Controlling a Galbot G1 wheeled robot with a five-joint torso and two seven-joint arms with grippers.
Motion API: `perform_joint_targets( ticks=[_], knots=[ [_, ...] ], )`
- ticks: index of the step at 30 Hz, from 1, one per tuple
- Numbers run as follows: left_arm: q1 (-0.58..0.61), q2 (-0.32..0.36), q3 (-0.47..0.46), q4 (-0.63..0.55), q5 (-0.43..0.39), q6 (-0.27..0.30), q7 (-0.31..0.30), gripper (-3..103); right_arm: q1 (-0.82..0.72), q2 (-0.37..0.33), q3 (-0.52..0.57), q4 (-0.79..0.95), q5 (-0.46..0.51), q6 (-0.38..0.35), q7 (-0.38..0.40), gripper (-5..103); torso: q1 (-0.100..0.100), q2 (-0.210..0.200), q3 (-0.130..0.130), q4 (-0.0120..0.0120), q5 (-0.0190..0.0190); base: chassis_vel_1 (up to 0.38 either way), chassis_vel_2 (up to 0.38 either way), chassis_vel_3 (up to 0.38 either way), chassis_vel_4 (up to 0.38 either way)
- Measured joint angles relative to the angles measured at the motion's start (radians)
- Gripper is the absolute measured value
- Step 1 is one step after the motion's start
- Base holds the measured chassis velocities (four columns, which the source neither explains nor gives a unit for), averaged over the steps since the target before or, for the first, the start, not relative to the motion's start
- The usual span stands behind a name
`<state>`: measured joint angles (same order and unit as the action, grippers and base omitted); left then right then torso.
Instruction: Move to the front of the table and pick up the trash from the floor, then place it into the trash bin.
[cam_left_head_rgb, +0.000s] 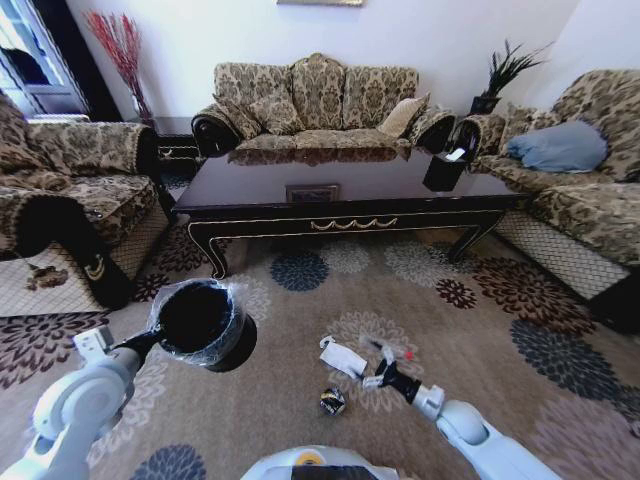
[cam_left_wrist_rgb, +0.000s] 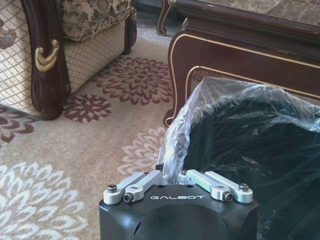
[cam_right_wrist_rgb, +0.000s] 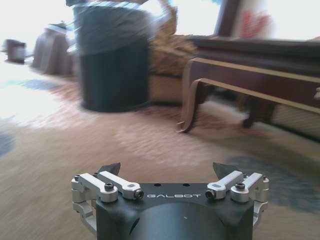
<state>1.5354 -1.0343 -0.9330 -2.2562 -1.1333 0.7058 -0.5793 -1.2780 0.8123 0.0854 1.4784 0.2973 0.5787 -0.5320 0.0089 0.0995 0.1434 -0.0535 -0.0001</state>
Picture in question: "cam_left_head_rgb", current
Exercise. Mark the beige cushion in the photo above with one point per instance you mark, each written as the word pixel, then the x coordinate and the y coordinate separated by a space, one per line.
pixel 402 116

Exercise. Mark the patterned three-seat sofa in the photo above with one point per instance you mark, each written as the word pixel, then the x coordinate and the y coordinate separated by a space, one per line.
pixel 320 100

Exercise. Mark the gold picture frame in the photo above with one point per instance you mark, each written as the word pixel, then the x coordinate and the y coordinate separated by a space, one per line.
pixel 320 2

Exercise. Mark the white robot front shell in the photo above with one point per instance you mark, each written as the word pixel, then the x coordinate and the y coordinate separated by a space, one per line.
pixel 320 462

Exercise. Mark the dark side table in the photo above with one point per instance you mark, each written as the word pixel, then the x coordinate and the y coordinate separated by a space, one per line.
pixel 172 137

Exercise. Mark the floral patterned rug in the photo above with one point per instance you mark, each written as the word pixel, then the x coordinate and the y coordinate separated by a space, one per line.
pixel 300 400

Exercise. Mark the patterned sofa with blue cushion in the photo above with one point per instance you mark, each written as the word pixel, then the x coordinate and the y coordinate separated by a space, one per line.
pixel 585 210

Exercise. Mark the dark feathery plant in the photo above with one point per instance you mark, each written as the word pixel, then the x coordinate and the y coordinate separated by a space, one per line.
pixel 510 65

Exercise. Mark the white paper wrapper trash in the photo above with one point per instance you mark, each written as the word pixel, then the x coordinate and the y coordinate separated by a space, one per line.
pixel 340 357

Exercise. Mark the red decorative branches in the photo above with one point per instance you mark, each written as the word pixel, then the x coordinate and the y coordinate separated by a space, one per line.
pixel 117 45

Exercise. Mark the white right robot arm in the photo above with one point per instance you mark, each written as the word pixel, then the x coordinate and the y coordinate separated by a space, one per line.
pixel 470 425

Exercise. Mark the black square plant pot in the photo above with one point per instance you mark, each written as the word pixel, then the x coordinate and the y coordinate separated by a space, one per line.
pixel 485 105

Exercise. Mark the patterned sofa with black armrest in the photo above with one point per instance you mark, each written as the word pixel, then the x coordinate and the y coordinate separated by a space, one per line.
pixel 65 165

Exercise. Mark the patterned square cushion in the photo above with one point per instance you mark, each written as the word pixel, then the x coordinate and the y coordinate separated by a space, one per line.
pixel 231 112
pixel 277 115

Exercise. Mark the crumpled black yellow wrapper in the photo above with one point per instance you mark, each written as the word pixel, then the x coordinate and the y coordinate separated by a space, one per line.
pixel 333 401

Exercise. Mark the dark glossy coffee table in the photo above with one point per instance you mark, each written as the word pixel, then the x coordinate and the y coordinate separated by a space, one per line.
pixel 330 175

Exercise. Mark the clear plastic wrapper trash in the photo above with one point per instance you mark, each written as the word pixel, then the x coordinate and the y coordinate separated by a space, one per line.
pixel 395 347

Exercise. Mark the black tissue box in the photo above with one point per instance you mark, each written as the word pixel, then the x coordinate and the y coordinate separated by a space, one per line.
pixel 442 172

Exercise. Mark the clear plastic bin liner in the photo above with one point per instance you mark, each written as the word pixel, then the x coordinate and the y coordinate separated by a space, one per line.
pixel 240 320

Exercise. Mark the blue cushion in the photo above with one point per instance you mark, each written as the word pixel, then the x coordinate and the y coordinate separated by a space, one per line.
pixel 560 147

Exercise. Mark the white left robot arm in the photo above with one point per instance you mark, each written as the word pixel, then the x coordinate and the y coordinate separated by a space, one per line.
pixel 75 400

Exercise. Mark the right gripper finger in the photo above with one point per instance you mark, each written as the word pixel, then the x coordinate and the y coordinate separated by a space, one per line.
pixel 385 361
pixel 361 374

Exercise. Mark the black round trash bin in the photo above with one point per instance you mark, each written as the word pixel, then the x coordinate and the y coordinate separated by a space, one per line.
pixel 200 320

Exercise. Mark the clear glass vase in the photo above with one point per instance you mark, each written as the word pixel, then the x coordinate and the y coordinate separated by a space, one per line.
pixel 142 107

